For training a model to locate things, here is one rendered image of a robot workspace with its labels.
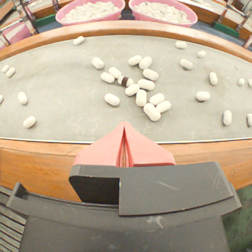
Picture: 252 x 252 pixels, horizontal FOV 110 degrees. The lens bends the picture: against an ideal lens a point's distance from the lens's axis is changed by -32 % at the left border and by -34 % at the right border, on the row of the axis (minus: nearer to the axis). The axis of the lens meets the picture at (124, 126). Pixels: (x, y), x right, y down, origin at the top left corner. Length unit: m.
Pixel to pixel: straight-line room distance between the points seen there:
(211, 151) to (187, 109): 0.10
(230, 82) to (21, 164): 0.56
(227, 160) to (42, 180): 0.36
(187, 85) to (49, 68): 0.35
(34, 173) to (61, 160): 0.07
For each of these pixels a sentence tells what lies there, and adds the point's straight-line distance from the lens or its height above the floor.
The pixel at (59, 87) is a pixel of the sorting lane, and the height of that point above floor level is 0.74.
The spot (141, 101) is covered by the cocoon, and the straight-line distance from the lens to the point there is 0.25.
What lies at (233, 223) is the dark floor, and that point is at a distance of 1.69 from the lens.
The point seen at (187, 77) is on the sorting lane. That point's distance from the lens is 0.34.
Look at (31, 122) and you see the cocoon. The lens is 0.31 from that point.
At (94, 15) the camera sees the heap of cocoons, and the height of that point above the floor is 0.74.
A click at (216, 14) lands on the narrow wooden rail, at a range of 0.84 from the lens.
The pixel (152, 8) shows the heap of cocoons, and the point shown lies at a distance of 0.61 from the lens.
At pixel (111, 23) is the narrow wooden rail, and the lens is 0.42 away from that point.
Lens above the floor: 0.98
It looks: 76 degrees down
